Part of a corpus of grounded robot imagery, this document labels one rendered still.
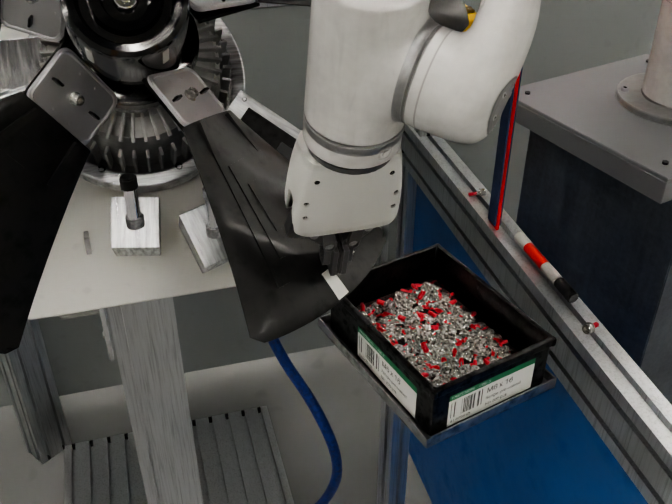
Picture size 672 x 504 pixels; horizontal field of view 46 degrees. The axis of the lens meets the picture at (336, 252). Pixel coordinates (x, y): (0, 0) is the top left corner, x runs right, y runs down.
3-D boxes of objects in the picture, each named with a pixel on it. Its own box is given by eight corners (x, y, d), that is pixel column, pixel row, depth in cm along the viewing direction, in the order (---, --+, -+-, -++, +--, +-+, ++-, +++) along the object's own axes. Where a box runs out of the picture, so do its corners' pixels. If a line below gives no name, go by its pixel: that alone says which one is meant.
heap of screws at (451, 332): (341, 328, 98) (341, 304, 96) (434, 292, 104) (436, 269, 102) (433, 428, 84) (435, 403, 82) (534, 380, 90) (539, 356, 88)
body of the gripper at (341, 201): (396, 95, 70) (380, 183, 79) (283, 108, 68) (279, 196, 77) (423, 154, 66) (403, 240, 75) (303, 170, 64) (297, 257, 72)
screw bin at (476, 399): (325, 327, 99) (324, 282, 95) (434, 285, 106) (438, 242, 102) (428, 442, 84) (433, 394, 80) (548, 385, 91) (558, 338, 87)
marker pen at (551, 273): (514, 232, 105) (569, 294, 94) (524, 230, 105) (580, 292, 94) (512, 241, 106) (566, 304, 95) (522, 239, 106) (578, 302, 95)
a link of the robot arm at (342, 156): (393, 73, 69) (388, 100, 71) (293, 84, 67) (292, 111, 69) (424, 140, 64) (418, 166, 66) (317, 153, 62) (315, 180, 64)
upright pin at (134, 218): (126, 221, 92) (117, 173, 89) (144, 218, 93) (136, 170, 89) (127, 231, 90) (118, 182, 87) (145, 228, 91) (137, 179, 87)
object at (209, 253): (202, 274, 101) (177, 224, 101) (244, 253, 103) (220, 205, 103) (205, 268, 93) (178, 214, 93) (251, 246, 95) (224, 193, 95)
